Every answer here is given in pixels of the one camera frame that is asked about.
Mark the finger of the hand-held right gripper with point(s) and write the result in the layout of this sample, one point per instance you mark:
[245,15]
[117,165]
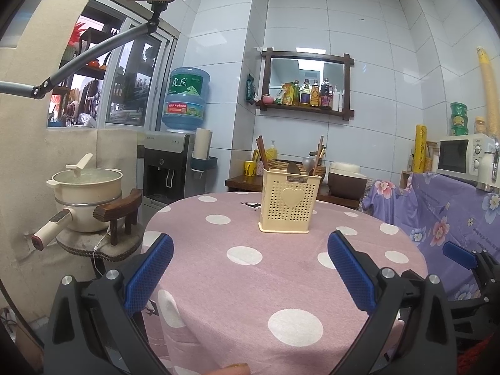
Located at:
[468,309]
[459,254]

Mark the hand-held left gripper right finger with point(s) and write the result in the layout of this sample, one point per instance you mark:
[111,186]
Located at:
[351,265]

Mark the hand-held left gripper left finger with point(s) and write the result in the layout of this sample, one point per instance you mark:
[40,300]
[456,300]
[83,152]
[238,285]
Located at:
[150,269]

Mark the cream perforated utensil holder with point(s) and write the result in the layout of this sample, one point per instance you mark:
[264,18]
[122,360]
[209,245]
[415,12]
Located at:
[289,211]

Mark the brown wooden chopstick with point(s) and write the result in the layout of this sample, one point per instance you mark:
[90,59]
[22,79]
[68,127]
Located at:
[318,162]
[261,150]
[265,158]
[320,144]

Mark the brown wooden spoon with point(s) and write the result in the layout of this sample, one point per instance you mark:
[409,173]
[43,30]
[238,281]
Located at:
[293,168]

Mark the person's left hand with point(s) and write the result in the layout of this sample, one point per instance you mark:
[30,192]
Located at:
[230,369]

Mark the purple floral cloth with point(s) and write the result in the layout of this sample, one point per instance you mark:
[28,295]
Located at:
[429,211]

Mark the small dark wooden stool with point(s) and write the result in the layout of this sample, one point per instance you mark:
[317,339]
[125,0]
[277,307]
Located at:
[119,205]

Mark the round grey stand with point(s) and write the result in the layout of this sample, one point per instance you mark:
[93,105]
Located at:
[82,246]

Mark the brown and white bin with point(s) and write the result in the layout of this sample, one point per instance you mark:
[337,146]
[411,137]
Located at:
[347,181]

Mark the pink polka dot tablecloth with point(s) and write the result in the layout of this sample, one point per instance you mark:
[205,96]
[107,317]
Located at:
[234,281]

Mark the white thermos bottle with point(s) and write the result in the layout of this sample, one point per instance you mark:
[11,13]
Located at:
[487,170]

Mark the white microwave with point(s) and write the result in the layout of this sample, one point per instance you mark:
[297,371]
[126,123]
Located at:
[455,156]

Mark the water dispenser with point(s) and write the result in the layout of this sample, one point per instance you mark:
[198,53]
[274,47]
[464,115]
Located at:
[164,168]

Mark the yellow roll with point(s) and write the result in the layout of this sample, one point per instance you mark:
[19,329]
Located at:
[420,146]

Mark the faucet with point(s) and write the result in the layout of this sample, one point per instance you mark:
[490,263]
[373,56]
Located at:
[315,152]

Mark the wicker basket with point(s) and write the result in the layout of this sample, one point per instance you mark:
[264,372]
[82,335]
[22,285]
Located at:
[279,163]

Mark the wooden counter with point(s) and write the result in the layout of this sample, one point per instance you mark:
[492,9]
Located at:
[242,183]

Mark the paper cup dispenser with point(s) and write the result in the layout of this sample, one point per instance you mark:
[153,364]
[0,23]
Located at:
[202,144]

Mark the green cans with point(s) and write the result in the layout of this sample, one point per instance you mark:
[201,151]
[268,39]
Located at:
[459,119]

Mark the yellow soap pump bottle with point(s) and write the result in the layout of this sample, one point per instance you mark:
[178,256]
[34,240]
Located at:
[272,151]

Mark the yellow cup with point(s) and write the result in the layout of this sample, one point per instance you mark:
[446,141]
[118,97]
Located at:
[250,168]

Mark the beige cloth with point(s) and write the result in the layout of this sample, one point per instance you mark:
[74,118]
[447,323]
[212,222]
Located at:
[27,156]

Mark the dark sauce bottle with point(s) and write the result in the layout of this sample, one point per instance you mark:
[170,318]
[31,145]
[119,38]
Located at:
[326,94]

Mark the blue water bottle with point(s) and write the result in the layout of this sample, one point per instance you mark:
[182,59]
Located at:
[185,99]

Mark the yellow label bottle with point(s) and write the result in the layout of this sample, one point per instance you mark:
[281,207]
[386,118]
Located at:
[315,95]

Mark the yellow tube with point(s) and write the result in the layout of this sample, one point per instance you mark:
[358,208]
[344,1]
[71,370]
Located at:
[488,82]

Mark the clear dark-capped bottle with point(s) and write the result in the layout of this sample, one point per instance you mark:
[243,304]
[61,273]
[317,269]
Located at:
[305,93]

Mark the green bottle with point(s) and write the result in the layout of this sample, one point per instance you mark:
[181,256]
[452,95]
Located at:
[297,93]

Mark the yellow green packet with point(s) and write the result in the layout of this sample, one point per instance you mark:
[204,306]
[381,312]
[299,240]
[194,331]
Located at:
[286,94]

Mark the pink cup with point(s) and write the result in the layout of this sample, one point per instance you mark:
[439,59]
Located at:
[268,99]

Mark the window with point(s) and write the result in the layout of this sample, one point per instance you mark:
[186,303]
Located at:
[129,82]

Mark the wooden framed mirror shelf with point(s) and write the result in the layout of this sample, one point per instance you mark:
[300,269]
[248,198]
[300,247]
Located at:
[304,70]

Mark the green hanging packet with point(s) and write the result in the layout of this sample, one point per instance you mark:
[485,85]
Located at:
[250,90]

